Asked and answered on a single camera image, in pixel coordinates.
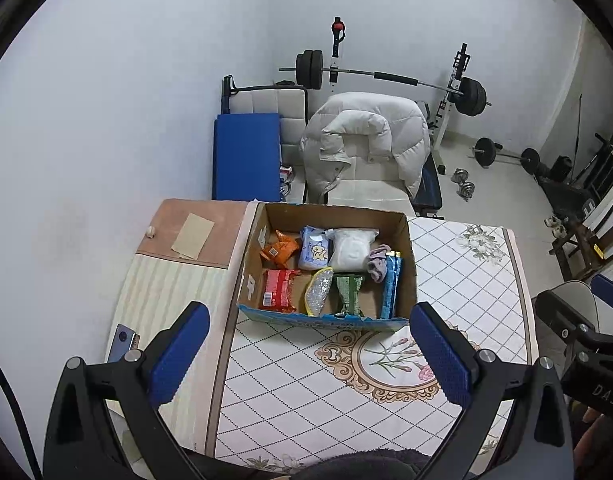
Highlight white puffer jacket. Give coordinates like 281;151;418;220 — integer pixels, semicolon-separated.
300;91;432;203

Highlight grey upholstered chair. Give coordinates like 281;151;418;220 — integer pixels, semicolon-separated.
534;280;612;361

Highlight white barbell rack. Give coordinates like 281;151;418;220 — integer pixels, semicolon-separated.
329;16;470;176

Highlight yellow silver packet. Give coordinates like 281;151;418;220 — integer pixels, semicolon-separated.
305;267;336;317

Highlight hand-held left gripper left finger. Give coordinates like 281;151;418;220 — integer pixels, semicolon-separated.
43;301;210;480

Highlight blue smartphone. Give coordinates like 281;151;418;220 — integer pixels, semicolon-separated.
108;324;137;363

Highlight white padded chair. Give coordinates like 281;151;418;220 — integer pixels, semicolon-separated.
306;155;415;218

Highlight thin black stick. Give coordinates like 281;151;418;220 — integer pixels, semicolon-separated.
574;92;585;181

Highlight barbell with black plates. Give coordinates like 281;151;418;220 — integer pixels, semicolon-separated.
279;49;492;117

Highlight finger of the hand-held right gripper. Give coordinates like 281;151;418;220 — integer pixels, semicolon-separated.
535;290;595;356
590;274;613;318

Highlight short barbell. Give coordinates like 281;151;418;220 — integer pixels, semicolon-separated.
469;137;541;176

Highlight light blue tissue pack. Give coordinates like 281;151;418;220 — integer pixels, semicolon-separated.
298;226;333;271

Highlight green soft packet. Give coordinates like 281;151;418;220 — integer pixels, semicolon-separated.
333;272;366;318

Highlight dark wooden chair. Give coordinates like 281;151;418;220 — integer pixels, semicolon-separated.
549;197;613;281

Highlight orange soft packet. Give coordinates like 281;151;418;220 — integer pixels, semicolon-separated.
261;230;302;267

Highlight grey socks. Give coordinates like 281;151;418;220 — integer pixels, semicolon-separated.
367;244;393;283

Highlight white cushioned folding chair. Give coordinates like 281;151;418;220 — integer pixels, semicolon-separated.
221;76;308;201

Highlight cardboard box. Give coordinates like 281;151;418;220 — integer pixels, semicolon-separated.
236;201;418;333

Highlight dark shelf unit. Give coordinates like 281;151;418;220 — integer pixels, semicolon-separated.
577;132;613;201

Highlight pink table mat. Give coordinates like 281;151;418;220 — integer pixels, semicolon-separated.
136;198;260;268

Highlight white plastic-wrapped pack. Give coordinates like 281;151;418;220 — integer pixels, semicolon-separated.
329;228;380;271

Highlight blue folded exercise mat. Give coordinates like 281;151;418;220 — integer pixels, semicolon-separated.
213;112;282;202

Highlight long blue tissue packet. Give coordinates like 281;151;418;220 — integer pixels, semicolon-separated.
380;251;403;321

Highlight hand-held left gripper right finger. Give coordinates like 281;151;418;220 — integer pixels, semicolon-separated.
409;301;575;480

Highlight black weight bench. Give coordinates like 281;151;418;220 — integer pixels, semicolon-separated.
411;152;445;218

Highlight red soft packet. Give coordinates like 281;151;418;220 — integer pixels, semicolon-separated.
258;269;302;312

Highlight black cable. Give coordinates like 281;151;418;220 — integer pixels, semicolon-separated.
0;345;42;480

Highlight floral diamond-pattern tablecloth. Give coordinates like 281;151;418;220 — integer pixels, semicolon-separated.
214;212;532;466

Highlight person's dark fleece clothing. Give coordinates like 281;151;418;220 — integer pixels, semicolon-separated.
281;449;432;480

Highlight beige paper sheet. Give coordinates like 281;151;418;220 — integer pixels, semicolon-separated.
170;212;216;260

